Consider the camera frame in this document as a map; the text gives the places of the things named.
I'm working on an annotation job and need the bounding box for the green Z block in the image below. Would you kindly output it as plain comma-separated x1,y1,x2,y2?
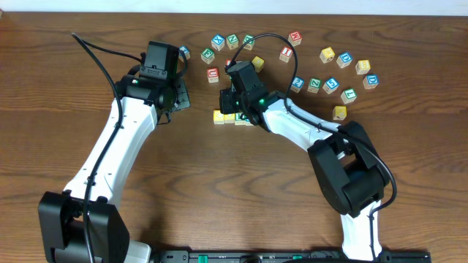
307,77,322,94

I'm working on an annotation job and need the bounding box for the yellow W block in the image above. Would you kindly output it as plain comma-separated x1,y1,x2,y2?
320,47,335,64

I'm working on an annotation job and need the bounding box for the green E block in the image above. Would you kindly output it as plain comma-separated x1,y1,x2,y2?
200,47,215,64

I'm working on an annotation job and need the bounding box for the blue P block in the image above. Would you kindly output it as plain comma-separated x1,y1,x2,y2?
179,45,190,59

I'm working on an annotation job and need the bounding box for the green B block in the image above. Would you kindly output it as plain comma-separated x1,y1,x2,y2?
242,34,255,50

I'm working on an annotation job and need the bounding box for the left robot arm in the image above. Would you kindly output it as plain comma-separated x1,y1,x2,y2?
38,41,190,262

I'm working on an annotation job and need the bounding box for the yellow K block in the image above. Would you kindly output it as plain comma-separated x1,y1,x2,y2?
332,106,347,121

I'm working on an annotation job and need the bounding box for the blue d block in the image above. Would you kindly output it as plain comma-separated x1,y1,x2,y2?
363,75,380,89
336,52,353,69

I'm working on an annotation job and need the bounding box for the blue 2 block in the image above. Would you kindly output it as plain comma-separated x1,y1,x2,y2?
290,77,304,93

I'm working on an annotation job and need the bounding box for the red U block upper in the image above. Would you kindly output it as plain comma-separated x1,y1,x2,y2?
206,67,219,83

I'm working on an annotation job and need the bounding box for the blue D block upper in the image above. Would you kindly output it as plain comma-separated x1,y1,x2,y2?
336,52,353,69

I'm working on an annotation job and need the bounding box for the red M block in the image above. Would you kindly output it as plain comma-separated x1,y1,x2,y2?
288,31,303,47

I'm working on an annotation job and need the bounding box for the blue X block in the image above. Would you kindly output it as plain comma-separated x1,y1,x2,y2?
211,34,225,51

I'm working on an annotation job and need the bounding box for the green N block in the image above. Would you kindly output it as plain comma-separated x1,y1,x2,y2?
226,34,239,50

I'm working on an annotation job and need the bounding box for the green R block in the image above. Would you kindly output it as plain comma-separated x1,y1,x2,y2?
235,113,246,126

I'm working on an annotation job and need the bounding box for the yellow C block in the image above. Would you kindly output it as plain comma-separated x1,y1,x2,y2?
213,110,224,124

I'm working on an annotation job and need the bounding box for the green 7 block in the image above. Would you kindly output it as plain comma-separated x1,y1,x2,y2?
340,88,357,104

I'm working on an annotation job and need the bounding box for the blue 5 block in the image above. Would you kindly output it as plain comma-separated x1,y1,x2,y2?
322,77,339,94

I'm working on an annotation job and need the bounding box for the yellow O block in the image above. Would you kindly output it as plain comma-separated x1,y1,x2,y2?
224,113,235,124

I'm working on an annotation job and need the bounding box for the yellow block left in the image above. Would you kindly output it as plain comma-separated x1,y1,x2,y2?
252,56,265,73

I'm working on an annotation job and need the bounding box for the blue D block right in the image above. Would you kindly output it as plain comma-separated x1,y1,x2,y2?
363,75,380,89

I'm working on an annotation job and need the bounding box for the red I block right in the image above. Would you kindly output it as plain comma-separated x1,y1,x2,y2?
279,47,293,63

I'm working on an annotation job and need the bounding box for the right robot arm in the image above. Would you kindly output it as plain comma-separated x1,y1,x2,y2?
219,61,395,261

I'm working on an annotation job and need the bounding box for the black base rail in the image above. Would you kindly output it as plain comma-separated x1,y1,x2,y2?
149,251,432,263

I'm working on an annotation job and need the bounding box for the yellow 8 block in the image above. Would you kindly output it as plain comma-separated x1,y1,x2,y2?
355,60,371,75

